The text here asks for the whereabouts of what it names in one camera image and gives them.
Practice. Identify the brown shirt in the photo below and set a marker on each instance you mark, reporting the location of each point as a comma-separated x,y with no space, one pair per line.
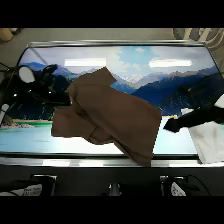
113,113

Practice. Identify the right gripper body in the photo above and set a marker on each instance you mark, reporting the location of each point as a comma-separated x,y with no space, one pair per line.
173,125

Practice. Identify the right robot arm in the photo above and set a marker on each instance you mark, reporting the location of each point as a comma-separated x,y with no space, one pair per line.
206,115

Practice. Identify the white garment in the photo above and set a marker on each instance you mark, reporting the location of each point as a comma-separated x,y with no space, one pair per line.
208,140

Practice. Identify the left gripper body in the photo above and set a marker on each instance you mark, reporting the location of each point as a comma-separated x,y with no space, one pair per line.
61,99

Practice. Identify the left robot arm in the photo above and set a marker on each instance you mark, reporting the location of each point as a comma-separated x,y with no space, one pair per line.
31,88

